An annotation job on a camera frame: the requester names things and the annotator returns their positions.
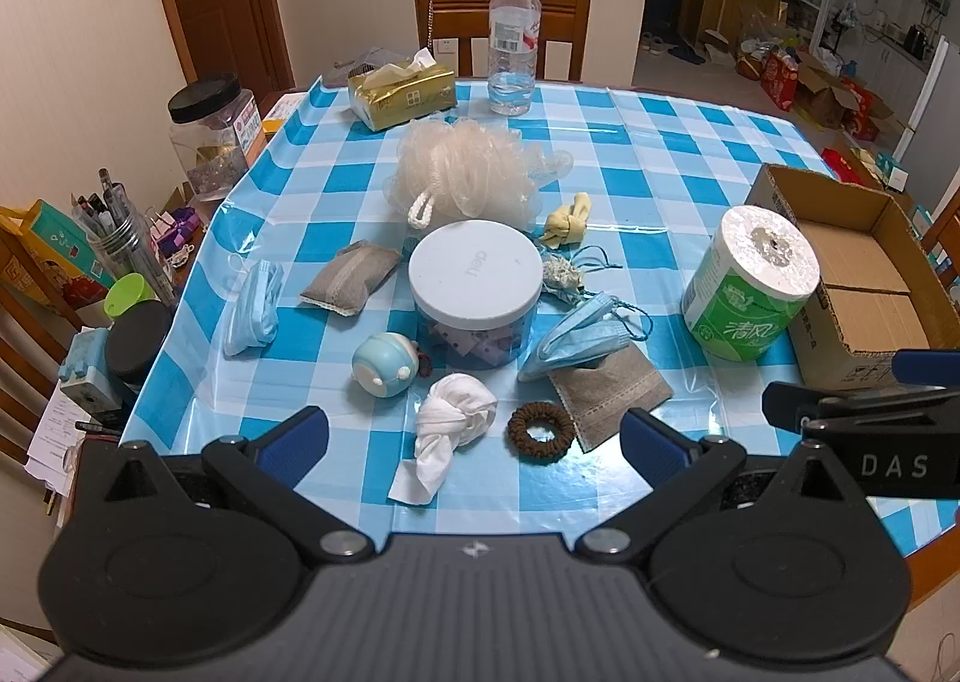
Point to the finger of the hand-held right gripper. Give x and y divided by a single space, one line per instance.
926 367
795 403

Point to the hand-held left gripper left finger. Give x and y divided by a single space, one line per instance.
296 440

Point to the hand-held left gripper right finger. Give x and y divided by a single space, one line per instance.
652 448

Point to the grey lace-trimmed sachet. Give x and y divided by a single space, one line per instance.
349 277
611 400

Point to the round light blue toy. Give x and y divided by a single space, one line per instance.
382 367

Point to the cardboard box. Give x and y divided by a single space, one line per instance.
862 262
825 93

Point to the blue face mask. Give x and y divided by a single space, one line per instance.
577 344
251 314

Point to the brown hair scrunchie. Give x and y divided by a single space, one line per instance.
517 428

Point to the white knotted cloth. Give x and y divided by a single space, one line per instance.
454 412

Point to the beige mesh bath pouf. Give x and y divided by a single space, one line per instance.
465 172

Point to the green-wrapped toilet paper roll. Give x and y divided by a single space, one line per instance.
742 322

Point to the black round container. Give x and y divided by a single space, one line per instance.
139 344

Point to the small teal boxes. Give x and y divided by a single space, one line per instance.
892 172

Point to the green plastic cup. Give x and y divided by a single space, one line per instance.
131 295

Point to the blue pencil sharpener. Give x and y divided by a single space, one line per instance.
86 367

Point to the yellow knotted cloth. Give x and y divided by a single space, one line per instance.
566 224

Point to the stack of papers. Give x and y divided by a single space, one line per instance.
56 427

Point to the clear jar with white lid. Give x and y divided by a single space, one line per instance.
474 269

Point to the pile of purple binder clips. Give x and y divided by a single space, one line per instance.
176 224

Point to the glass jar of pens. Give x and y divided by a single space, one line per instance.
127 247

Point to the white refrigerator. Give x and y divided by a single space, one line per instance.
937 97

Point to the blue checked tablecloth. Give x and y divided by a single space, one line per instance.
660 149

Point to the open cardboard box on floor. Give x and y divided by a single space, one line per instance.
825 93

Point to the small yellow box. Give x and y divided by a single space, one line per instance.
272 124

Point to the colourful printed box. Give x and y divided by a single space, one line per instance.
45 247

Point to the red gift box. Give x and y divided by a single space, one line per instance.
778 80

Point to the clear jar with black lid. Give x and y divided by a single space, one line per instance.
202 100

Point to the gold tissue pack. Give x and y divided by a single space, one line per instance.
405 98

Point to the pair of slippers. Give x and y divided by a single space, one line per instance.
671 48

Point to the clear plastic water bottle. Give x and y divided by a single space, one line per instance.
514 36

